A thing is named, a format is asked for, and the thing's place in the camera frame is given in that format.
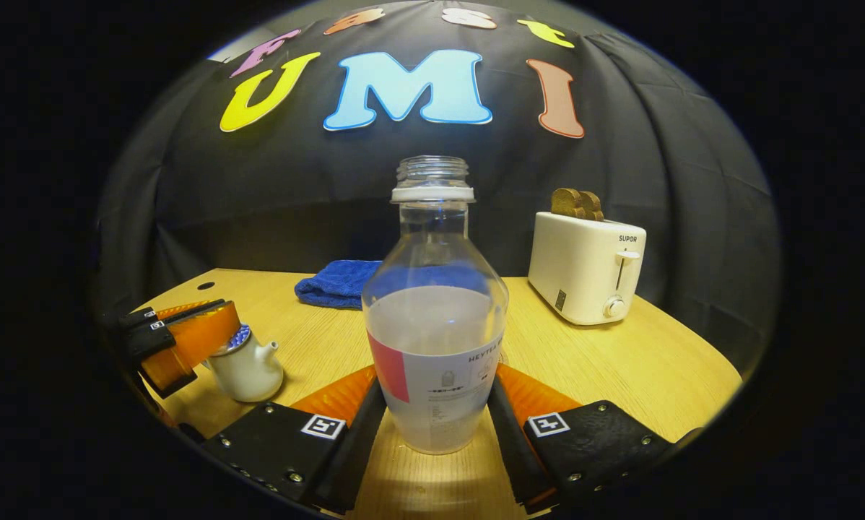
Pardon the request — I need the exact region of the white ceramic teacup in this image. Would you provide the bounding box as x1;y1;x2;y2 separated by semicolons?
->
207;329;284;403

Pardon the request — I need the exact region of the blue folded towel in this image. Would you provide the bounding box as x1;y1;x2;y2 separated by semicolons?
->
295;260;383;310

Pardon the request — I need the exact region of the white toaster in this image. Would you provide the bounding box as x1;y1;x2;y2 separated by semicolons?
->
528;212;648;326

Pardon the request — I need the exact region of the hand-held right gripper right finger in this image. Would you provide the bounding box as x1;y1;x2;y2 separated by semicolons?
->
487;363;700;515

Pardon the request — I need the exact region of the clear plastic water bottle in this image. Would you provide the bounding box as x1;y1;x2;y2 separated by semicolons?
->
362;156;509;456

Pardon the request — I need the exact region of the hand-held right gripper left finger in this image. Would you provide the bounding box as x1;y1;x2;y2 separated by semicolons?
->
201;365;388;515

